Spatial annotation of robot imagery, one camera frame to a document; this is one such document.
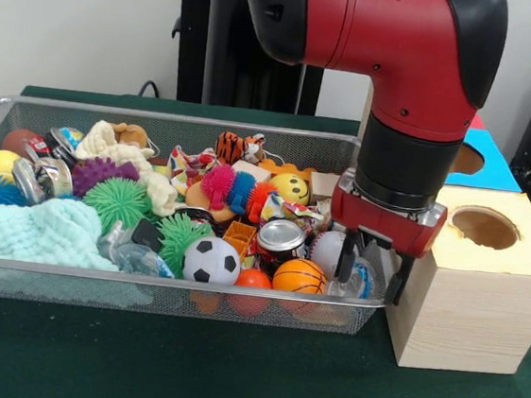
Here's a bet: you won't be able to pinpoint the wooden box with three holes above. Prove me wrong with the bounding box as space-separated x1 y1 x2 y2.
334 83 531 380

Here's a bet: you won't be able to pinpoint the white baseball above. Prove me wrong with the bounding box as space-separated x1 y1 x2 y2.
307 228 350 278

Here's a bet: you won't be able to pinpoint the red rubber ball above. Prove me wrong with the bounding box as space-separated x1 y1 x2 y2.
234 267 275 290

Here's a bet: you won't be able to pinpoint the green spiky ball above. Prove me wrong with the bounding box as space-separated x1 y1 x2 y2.
151 210 217 281
79 174 157 238

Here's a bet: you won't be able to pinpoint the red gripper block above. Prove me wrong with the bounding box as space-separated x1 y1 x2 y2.
319 165 453 311

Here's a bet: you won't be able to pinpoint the silver mesh bin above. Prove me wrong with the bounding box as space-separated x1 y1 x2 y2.
0 94 416 341

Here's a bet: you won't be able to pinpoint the black and white soccer ball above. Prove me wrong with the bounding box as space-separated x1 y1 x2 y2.
181 234 245 286

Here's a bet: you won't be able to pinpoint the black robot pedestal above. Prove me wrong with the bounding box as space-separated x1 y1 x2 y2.
154 0 333 117

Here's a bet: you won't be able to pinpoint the orange tiger plush toy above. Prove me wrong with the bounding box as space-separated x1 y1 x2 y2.
214 129 268 167

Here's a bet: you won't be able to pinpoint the mint green cloth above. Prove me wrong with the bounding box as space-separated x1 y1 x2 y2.
0 191 128 273

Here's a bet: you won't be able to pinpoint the bottle with blue label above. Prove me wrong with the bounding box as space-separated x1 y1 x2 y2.
326 255 379 301

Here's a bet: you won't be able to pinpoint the silver soda can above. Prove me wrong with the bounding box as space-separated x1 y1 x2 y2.
252 216 310 273

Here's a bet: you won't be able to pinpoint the black cable behind table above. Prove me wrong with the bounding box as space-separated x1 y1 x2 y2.
136 79 164 99

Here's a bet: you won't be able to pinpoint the orange basketball toy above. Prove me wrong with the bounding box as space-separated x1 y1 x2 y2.
270 255 330 296

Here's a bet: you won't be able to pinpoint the yellow smiley face ball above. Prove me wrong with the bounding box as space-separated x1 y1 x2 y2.
267 170 315 208

